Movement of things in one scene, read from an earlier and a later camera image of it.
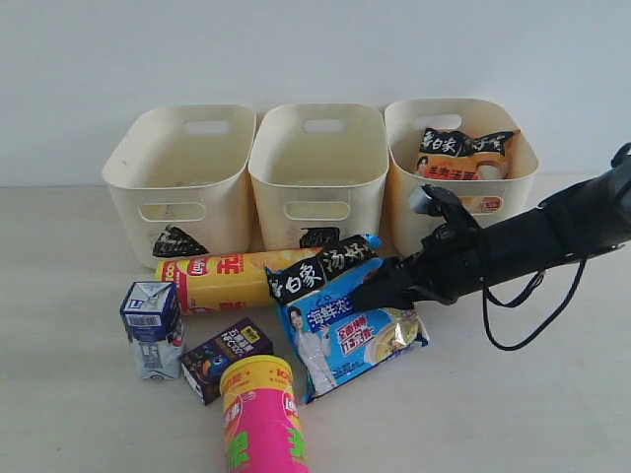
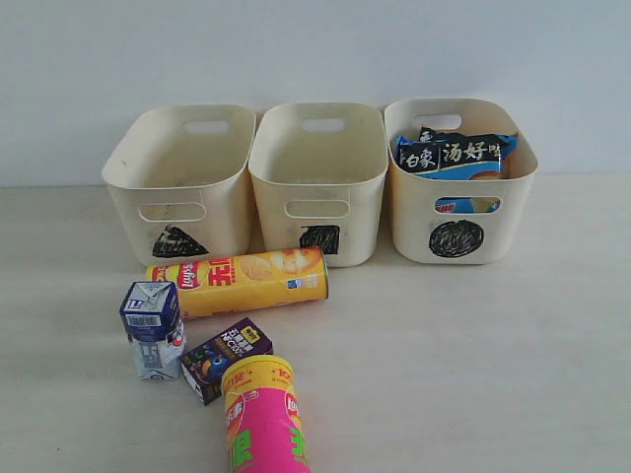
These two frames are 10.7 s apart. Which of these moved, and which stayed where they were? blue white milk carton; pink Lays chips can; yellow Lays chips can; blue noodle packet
Moved: blue noodle packet
Stayed: yellow Lays chips can; pink Lays chips can; blue white milk carton
